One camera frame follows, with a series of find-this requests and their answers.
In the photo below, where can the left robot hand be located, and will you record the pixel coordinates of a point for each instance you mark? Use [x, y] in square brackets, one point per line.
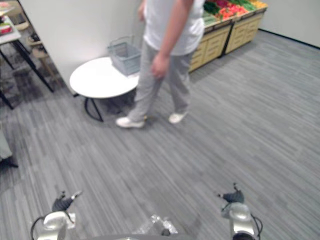
[61, 202]

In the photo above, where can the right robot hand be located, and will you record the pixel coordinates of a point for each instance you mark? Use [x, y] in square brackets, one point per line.
[234, 196]

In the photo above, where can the grey shopping basket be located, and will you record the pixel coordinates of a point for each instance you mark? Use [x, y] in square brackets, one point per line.
[123, 56]

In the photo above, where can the grey chair black leg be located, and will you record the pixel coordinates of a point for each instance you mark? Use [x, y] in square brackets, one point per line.
[6, 147]

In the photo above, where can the round white table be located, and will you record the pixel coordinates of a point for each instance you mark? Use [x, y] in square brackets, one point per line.
[102, 80]

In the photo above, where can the beige wooden chair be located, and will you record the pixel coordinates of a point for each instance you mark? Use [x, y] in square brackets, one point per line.
[41, 50]

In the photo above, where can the person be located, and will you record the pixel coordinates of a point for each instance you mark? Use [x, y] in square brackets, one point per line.
[165, 57]

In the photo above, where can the wooden produce display stand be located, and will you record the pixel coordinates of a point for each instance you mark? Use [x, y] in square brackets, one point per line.
[246, 28]
[212, 42]

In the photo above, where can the white rectangular table black legs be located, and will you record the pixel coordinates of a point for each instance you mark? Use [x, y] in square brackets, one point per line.
[15, 50]

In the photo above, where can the red vegetables pile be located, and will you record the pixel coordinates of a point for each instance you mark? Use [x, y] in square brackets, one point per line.
[228, 10]

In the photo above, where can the green vegetables pile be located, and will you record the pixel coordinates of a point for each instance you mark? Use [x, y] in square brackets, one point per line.
[211, 7]

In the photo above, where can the yellow vegetables pile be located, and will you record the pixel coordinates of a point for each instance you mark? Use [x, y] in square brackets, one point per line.
[258, 3]

